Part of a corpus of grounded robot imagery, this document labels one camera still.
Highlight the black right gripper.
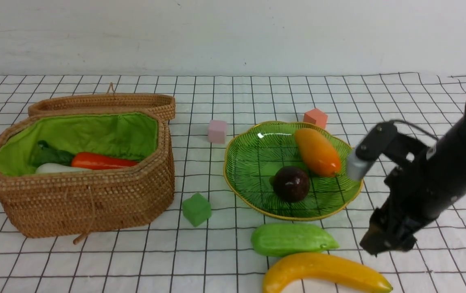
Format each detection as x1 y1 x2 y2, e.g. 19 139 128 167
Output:
359 199 424 256

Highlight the orange toy mango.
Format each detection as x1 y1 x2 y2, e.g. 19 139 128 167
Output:
294 128 342 177

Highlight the dark purple toy fruit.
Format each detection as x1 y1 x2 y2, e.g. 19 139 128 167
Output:
269 166 310 203

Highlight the yellow toy banana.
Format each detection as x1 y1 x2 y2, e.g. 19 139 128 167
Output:
261 252 393 293

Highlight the green toy cucumber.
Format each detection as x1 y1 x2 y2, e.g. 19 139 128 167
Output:
251 223 339 258

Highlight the white toy radish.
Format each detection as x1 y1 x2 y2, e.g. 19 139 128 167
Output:
35 163 92 174

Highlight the orange toy carrot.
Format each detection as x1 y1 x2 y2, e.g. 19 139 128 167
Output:
31 140 138 170

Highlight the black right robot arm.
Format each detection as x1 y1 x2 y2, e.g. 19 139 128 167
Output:
346 103 466 256

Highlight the orange foam cube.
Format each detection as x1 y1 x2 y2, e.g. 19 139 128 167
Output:
303 108 329 129

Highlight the green glass leaf plate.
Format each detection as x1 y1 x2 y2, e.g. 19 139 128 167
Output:
223 121 364 221

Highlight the white checkered tablecloth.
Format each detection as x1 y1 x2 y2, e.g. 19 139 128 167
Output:
0 72 466 293

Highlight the pink foam cube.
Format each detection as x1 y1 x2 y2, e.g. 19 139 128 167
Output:
207 119 228 144

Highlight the green foam cube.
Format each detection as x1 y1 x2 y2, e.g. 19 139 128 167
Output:
182 192 212 227

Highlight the woven rattan basket lid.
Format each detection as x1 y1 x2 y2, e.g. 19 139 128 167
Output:
27 83 176 121

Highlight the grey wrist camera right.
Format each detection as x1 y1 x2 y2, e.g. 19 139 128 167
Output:
345 119 428 181

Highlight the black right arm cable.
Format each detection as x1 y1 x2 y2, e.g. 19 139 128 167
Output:
392 119 439 141

